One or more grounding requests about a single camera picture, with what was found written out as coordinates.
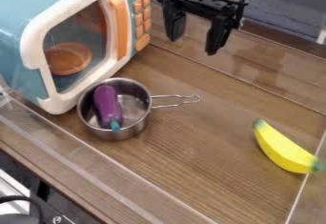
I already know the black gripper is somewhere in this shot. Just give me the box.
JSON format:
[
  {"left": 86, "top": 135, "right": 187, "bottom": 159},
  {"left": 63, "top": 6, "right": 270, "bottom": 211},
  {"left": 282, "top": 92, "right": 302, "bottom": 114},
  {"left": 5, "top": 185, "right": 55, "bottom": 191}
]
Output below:
[{"left": 162, "top": 0, "right": 249, "bottom": 55}]

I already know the black cable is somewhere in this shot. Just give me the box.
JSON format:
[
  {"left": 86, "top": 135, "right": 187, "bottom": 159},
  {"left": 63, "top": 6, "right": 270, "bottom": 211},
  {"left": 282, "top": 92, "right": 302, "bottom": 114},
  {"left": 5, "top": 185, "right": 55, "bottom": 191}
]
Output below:
[{"left": 0, "top": 194, "right": 45, "bottom": 224}]

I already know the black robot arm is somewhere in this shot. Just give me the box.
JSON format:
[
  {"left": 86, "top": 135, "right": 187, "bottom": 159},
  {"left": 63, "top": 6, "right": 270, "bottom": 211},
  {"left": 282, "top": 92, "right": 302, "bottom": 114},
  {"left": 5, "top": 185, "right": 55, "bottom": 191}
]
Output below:
[{"left": 160, "top": 0, "right": 249, "bottom": 55}]

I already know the blue white toy microwave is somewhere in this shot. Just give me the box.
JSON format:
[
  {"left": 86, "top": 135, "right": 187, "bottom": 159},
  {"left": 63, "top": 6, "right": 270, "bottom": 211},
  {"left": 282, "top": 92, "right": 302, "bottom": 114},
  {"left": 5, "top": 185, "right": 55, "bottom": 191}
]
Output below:
[{"left": 0, "top": 0, "right": 151, "bottom": 114}]

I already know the yellow toy banana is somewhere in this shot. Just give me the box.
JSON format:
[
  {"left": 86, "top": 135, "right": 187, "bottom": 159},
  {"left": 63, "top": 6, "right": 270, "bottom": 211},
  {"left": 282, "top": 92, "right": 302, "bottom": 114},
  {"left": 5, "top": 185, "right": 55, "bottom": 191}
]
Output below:
[{"left": 254, "top": 119, "right": 326, "bottom": 173}]

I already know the silver metal pot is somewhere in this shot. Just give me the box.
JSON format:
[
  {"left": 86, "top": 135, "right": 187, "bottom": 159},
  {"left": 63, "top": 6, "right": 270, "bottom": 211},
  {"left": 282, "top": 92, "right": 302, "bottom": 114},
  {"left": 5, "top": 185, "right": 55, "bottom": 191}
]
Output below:
[{"left": 76, "top": 77, "right": 202, "bottom": 141}]

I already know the purple toy eggplant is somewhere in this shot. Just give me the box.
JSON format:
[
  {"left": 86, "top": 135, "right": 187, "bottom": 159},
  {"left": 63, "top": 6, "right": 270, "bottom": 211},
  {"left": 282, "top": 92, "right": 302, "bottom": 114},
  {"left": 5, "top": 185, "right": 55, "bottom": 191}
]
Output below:
[{"left": 94, "top": 85, "right": 123, "bottom": 132}]

